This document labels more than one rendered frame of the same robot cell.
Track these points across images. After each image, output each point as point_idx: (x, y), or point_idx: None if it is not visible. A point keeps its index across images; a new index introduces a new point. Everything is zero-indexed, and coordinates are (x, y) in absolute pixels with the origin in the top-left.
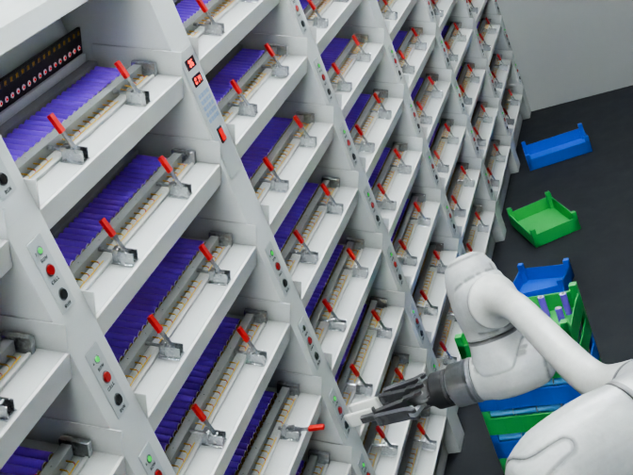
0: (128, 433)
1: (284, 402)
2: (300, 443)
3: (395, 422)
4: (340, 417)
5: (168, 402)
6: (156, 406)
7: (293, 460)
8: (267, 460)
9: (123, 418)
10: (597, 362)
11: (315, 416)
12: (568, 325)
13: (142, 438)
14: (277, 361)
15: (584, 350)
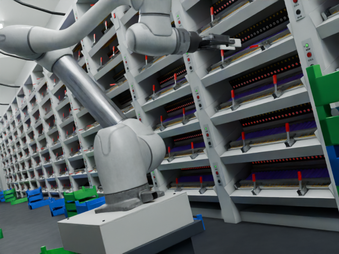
0: (174, 4)
1: (289, 33)
2: (260, 52)
3: (205, 51)
4: (307, 59)
5: (193, 1)
6: (185, 0)
7: (250, 56)
8: (253, 51)
9: (173, 0)
10: (62, 29)
11: (283, 46)
12: (307, 73)
13: (177, 8)
14: (265, 4)
15: (72, 25)
